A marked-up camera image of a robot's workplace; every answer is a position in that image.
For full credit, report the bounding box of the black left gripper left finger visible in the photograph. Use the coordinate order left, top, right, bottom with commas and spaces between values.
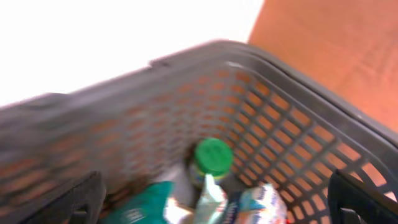
1, 171, 106, 224

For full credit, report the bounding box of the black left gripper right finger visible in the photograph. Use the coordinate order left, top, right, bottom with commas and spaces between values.
327, 170, 397, 224

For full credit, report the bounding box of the green coffee bag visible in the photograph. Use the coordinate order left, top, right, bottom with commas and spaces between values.
101, 181, 174, 224

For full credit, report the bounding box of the white tissue pack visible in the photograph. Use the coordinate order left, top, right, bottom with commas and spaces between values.
223, 184, 287, 224

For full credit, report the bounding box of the small teal packet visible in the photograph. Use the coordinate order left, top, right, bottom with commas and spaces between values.
193, 174, 228, 224

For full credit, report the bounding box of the green lid jar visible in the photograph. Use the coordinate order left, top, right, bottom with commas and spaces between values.
189, 138, 233, 188

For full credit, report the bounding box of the grey plastic basket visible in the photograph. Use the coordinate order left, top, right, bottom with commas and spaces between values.
1, 41, 397, 223

